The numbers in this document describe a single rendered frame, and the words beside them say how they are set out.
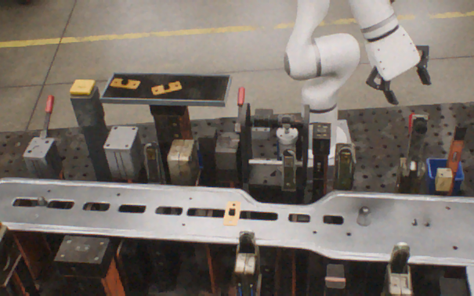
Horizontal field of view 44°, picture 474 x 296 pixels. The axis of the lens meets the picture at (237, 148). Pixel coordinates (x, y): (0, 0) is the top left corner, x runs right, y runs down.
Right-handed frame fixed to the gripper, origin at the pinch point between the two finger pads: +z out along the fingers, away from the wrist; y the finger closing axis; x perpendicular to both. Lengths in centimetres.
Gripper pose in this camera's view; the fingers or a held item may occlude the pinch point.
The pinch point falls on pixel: (409, 91)
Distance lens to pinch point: 145.1
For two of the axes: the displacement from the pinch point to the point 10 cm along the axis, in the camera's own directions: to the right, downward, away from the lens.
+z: 4.8, 8.4, 2.7
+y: -8.5, 5.1, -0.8
